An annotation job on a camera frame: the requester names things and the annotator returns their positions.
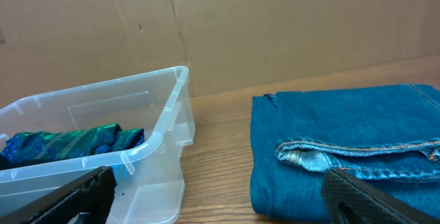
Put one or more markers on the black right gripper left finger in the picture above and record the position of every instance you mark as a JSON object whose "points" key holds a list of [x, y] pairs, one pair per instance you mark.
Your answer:
{"points": [[87, 199]]}

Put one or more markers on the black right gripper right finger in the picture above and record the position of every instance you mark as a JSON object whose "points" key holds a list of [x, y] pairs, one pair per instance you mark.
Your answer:
{"points": [[350, 200]]}

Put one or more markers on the blue green sequin garment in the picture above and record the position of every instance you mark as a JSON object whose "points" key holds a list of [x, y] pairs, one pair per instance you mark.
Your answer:
{"points": [[30, 148]]}

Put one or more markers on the clear plastic storage bin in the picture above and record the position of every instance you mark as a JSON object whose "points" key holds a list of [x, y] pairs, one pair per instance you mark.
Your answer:
{"points": [[149, 181]]}

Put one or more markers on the folded blue denim jeans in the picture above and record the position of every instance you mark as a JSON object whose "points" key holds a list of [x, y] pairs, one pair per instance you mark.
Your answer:
{"points": [[387, 136]]}

